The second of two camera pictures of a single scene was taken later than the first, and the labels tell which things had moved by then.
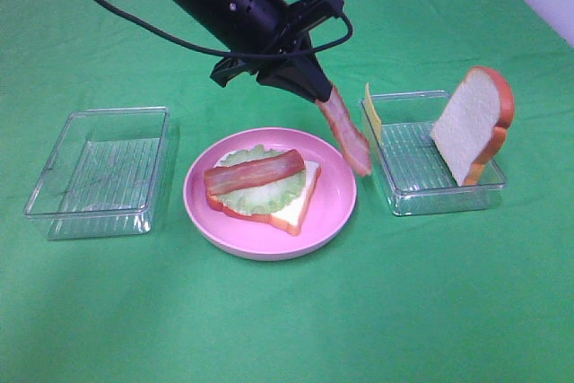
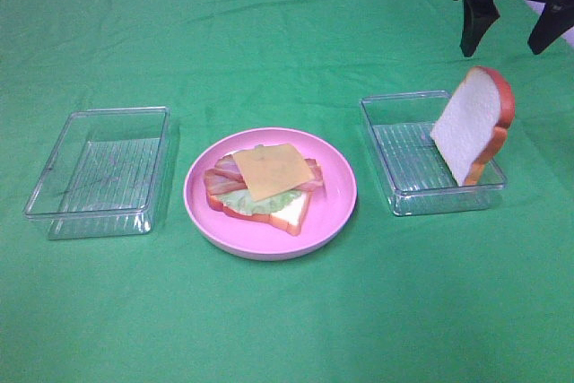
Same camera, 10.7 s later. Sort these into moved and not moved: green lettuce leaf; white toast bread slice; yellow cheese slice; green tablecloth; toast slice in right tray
Moved: yellow cheese slice
Not moved: green lettuce leaf; toast slice in right tray; white toast bread slice; green tablecloth
